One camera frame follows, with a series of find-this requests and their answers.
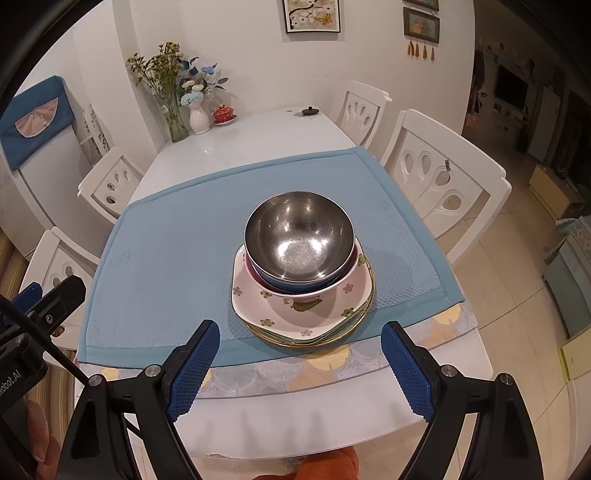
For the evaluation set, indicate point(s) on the floral framed picture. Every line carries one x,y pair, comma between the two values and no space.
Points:
311,14

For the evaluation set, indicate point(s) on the striped rug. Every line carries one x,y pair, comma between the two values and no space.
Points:
51,383

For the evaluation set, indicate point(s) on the pink patterned ceramic bowl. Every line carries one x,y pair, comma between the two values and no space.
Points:
348,277

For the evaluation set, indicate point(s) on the white wooden dining chair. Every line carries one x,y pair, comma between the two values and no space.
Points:
51,249
480,184
90,189
339,124

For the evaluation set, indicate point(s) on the small framed picture with tassels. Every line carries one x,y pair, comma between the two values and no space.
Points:
421,25

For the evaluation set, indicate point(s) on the glass vase with wildflowers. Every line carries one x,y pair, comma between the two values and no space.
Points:
177,124

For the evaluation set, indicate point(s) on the white vase with blue flowers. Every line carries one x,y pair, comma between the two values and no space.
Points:
200,121

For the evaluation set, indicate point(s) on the magenta steel bowl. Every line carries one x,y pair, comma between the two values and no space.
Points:
251,272

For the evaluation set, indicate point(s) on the orange clothing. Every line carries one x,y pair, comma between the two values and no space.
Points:
323,466

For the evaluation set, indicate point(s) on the television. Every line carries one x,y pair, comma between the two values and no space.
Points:
512,85

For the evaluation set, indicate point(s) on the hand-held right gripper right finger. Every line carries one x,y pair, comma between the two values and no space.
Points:
408,374

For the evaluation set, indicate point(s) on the yellow board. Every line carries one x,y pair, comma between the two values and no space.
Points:
577,357

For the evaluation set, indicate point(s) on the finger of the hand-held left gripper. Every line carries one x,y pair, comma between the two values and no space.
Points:
28,294
60,300

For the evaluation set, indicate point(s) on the cardboard box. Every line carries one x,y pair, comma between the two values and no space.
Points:
549,184

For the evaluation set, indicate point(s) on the round leaf-patterned plate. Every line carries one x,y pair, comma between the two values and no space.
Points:
268,336

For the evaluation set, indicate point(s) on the white carved rack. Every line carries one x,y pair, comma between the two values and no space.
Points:
94,134

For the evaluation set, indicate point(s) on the light blue furniture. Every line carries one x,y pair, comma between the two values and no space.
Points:
570,286

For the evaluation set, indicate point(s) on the small black lid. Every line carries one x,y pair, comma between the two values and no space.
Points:
310,111

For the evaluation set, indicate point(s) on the blue refrigerator cover cloth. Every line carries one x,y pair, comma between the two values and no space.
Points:
67,110

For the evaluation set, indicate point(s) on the small octagonal clover plate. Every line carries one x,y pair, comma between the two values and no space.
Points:
277,314

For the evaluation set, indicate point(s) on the light blue table mat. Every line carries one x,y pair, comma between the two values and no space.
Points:
161,277

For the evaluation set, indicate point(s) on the steel bowl with red rim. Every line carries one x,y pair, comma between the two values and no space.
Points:
295,235

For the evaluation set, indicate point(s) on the red lidded teacup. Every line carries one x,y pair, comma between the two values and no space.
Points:
224,115

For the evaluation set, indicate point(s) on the white appliance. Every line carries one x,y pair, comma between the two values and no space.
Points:
547,129

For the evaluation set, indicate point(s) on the white refrigerator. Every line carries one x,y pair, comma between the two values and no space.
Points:
51,175

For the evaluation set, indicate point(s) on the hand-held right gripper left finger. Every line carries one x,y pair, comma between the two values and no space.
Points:
191,374

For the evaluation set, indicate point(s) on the person's left hand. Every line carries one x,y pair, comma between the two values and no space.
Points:
41,434

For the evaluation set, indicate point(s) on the large octagonal clover plate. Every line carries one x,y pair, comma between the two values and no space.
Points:
358,318

